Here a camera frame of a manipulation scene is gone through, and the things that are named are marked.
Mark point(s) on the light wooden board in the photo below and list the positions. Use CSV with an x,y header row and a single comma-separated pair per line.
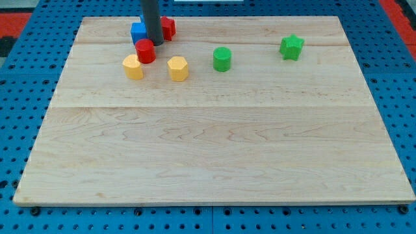
x,y
267,132

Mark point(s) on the yellow hexagon block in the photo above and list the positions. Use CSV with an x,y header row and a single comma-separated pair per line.
x,y
178,68

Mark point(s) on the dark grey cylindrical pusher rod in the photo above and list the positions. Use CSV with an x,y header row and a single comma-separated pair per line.
x,y
152,20

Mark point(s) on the blue cube block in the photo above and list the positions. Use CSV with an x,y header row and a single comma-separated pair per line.
x,y
138,32

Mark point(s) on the yellow rounded block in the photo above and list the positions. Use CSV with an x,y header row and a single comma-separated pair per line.
x,y
132,67

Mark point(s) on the green star block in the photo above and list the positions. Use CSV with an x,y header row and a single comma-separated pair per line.
x,y
291,47

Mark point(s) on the red star block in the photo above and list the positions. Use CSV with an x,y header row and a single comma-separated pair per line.
x,y
168,28

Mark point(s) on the red cylinder block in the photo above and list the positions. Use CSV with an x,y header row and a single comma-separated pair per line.
x,y
145,51

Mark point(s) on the green cylinder block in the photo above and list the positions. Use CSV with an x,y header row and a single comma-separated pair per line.
x,y
222,59

